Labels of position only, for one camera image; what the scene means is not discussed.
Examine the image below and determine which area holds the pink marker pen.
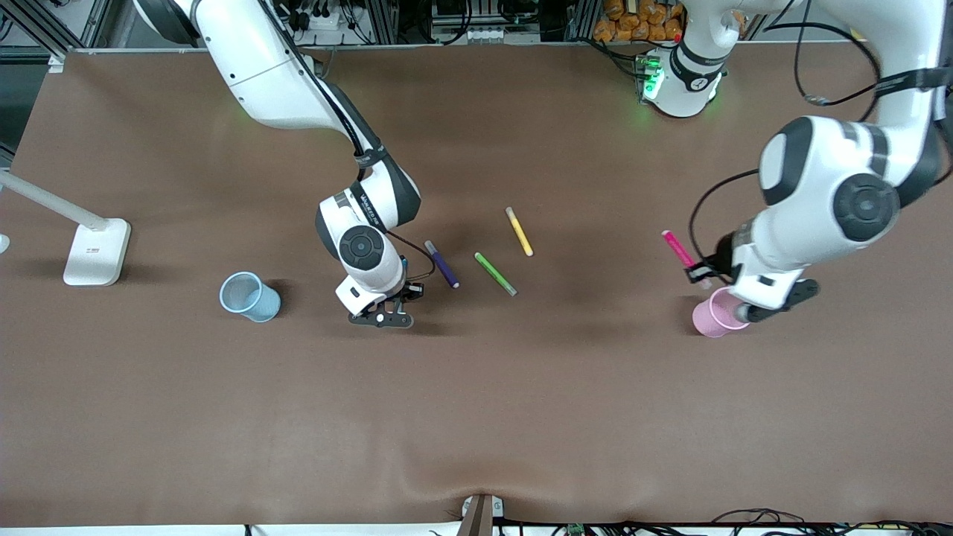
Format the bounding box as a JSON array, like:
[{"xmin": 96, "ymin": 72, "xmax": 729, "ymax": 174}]
[{"xmin": 661, "ymin": 230, "xmax": 713, "ymax": 290}]

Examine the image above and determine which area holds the purple marker pen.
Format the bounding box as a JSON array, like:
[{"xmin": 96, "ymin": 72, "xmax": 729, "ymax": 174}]
[{"xmin": 424, "ymin": 240, "xmax": 461, "ymax": 290}]

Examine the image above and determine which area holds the pink plastic cup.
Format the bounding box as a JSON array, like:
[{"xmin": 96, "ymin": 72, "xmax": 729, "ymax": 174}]
[{"xmin": 692, "ymin": 287, "xmax": 753, "ymax": 339}]

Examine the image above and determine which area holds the green marker pen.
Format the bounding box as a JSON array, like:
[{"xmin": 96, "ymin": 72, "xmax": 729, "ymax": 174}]
[{"xmin": 474, "ymin": 252, "xmax": 519, "ymax": 298}]

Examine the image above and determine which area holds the yellow marker pen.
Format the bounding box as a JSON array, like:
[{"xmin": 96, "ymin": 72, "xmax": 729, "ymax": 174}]
[{"xmin": 505, "ymin": 206, "xmax": 535, "ymax": 258}]

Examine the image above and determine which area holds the light blue plastic cup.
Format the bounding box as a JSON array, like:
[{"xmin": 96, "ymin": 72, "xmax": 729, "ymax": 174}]
[{"xmin": 219, "ymin": 272, "xmax": 282, "ymax": 323}]

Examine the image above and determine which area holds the orange snack packages pile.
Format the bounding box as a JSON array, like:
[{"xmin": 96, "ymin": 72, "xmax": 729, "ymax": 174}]
[{"xmin": 593, "ymin": 0, "xmax": 689, "ymax": 42}]

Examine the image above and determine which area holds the white terminal block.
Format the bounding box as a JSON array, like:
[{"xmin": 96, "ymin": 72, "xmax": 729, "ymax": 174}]
[{"xmin": 432, "ymin": 26, "xmax": 538, "ymax": 44}]

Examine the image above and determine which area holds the white power strip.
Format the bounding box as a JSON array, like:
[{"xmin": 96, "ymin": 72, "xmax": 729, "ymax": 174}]
[{"xmin": 294, "ymin": 0, "xmax": 351, "ymax": 31}]

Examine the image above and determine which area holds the white stand with pole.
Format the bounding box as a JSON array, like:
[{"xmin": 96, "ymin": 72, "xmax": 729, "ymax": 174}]
[{"xmin": 0, "ymin": 170, "xmax": 132, "ymax": 287}]

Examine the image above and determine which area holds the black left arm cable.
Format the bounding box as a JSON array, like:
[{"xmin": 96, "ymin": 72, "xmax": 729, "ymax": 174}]
[{"xmin": 689, "ymin": 0, "xmax": 953, "ymax": 265}]

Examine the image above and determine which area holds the grey metal mount bracket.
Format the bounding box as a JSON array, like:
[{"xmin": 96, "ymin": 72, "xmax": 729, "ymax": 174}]
[{"xmin": 456, "ymin": 494, "xmax": 506, "ymax": 536}]

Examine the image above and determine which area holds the black looped cable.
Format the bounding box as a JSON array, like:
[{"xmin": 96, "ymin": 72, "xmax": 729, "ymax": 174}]
[{"xmin": 711, "ymin": 508, "xmax": 809, "ymax": 526}]

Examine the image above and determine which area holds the long black cable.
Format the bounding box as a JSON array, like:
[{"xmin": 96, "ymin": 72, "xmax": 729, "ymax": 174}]
[{"xmin": 495, "ymin": 520, "xmax": 953, "ymax": 536}]

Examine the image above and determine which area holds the upright aluminium frame post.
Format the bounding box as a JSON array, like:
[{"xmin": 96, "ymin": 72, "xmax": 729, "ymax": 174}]
[
  {"xmin": 371, "ymin": 0, "xmax": 401, "ymax": 45},
  {"xmin": 570, "ymin": 0, "xmax": 600, "ymax": 42}
]

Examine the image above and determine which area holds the slanted aluminium frame strut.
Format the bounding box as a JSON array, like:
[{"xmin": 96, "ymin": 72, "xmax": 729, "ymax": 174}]
[{"xmin": 0, "ymin": 0, "xmax": 112, "ymax": 57}]

